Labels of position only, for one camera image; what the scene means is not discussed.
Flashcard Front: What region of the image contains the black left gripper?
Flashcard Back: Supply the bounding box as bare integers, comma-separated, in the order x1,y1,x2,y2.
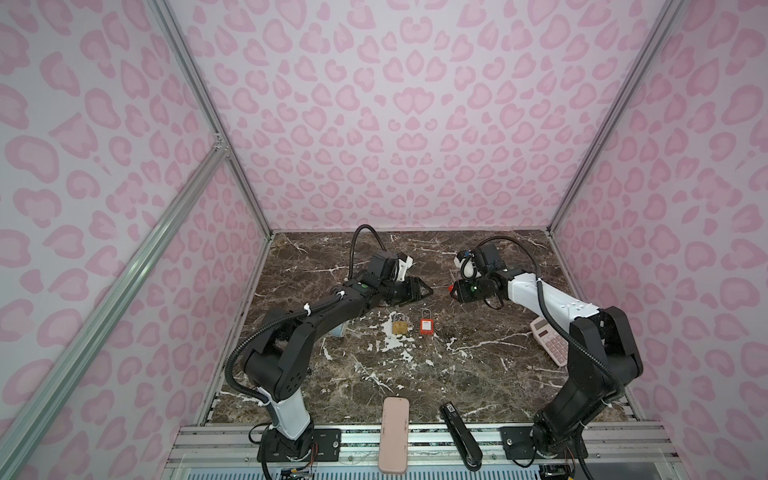
379,276,435,306

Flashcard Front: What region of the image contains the red padlock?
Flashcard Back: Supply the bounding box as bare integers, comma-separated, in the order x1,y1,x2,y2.
419,309,435,335

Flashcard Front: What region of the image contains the brass padlock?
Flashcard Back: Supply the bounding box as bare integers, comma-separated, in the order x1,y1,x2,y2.
391,313,409,336

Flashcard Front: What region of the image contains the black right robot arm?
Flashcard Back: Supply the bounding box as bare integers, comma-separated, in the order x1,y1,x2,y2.
450,236,644,457

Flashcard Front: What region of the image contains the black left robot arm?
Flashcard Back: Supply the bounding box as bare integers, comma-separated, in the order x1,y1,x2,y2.
224,250,434,443

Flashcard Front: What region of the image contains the blue grey stapler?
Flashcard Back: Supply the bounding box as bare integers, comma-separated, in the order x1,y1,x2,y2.
328,322,348,338

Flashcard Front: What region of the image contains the pink calculator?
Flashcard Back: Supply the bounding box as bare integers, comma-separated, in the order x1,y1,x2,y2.
529,317,568,367

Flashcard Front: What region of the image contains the pink rectangular case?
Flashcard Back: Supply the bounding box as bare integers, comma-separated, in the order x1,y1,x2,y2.
378,397,410,475

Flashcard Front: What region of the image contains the black stapler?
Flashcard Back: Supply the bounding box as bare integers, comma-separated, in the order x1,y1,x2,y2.
439,402,483,472

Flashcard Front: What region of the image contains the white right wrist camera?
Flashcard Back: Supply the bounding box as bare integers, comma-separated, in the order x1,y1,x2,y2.
454,250,477,280

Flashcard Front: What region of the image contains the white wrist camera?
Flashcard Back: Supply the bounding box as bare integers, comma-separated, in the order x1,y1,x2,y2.
454,250,477,280
393,252,413,282

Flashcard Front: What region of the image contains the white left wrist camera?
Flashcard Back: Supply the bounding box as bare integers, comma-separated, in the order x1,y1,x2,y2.
393,252,413,282

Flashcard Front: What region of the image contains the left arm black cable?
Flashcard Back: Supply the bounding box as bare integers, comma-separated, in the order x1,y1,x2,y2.
347,224,388,283

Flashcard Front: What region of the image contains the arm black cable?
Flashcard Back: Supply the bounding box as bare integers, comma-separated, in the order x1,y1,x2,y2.
473,235,625,397
347,224,388,283

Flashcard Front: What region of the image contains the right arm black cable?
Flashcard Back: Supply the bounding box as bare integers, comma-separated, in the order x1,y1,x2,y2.
473,235,625,397

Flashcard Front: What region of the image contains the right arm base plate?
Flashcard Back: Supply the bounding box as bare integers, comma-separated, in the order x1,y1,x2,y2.
499,424,588,466

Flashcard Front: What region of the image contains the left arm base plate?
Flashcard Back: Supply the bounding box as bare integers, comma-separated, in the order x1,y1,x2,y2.
257,425,341,463

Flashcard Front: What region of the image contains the aluminium front rail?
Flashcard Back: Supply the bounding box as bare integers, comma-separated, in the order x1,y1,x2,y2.
161,421,686,479

